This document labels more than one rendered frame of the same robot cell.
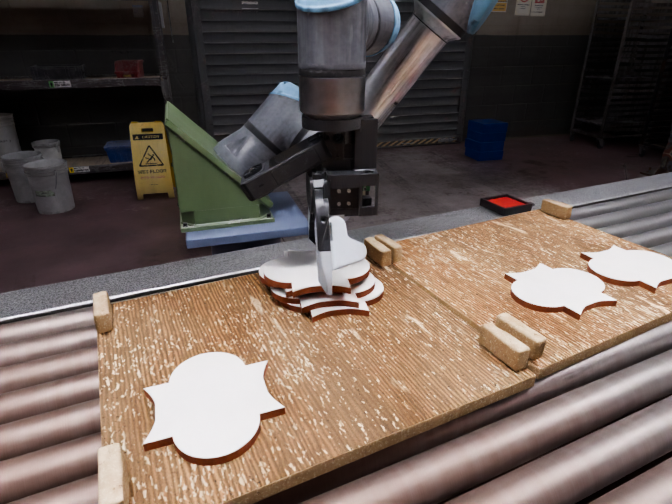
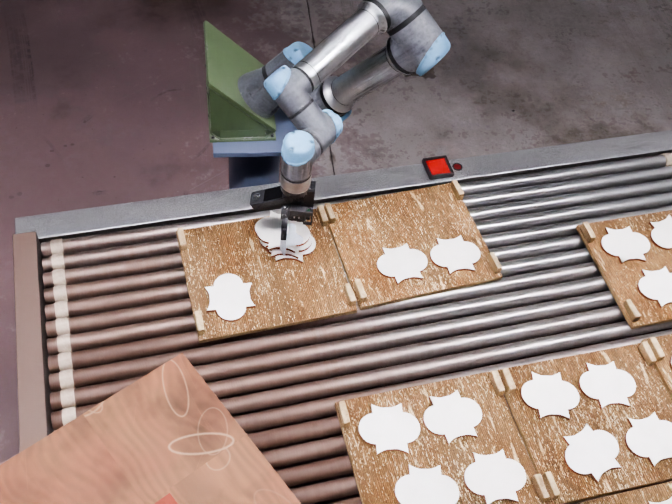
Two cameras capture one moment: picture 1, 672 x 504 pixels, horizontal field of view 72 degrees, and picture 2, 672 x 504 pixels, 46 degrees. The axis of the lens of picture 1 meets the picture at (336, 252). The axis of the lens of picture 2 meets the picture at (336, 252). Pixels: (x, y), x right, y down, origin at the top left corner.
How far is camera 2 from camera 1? 1.58 m
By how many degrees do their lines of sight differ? 28
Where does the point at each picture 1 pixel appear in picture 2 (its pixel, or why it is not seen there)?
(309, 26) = (285, 165)
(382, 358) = (299, 289)
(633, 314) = (425, 286)
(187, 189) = (217, 119)
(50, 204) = not seen: outside the picture
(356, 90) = (304, 186)
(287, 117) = not seen: hidden behind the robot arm
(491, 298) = (366, 262)
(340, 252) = (291, 240)
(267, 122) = not seen: hidden behind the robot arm
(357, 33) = (305, 170)
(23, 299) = (135, 211)
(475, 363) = (336, 299)
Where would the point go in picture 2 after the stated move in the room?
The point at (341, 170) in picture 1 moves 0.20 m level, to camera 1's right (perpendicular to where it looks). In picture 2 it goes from (297, 205) to (374, 220)
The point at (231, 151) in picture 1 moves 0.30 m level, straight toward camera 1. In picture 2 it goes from (250, 92) to (248, 166)
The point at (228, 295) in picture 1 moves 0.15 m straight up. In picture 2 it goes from (238, 234) to (238, 198)
